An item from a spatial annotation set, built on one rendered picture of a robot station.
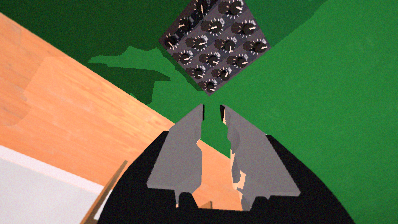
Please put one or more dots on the dark grey knob box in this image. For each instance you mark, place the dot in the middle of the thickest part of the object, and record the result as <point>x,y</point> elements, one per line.
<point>214,40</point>

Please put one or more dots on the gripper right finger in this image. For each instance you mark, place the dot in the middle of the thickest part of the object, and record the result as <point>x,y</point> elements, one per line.
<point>264,167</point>

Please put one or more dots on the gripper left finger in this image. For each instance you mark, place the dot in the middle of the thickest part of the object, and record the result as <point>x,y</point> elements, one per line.
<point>170,165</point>

